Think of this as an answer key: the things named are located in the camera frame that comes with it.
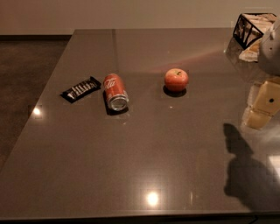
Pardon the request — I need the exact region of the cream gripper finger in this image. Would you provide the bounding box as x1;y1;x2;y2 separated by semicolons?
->
244;109;271;130
253;81;280;116

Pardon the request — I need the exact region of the red coke can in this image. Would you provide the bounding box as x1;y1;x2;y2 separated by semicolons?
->
103;73;129;111

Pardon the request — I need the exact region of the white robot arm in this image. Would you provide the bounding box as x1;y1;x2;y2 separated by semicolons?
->
243;19;280;130

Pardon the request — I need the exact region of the red apple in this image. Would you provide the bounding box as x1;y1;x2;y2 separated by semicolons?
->
164;68;189;92

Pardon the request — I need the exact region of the black chocolate bar wrapper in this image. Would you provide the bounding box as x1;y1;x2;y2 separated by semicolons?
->
61;76;101;103

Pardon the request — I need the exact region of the black wire basket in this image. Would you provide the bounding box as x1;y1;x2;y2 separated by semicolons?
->
233;13;277;49

